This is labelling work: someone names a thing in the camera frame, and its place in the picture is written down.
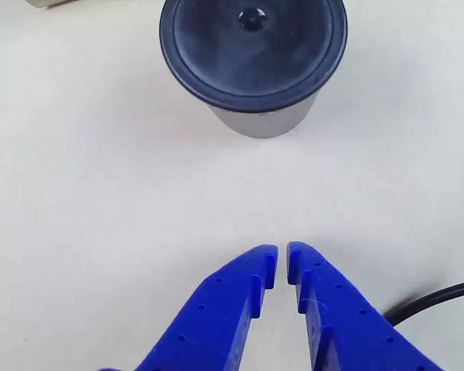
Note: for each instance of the wooden box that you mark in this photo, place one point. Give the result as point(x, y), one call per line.
point(42, 3)

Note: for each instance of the black cylinder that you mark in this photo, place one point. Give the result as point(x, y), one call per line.
point(251, 58)

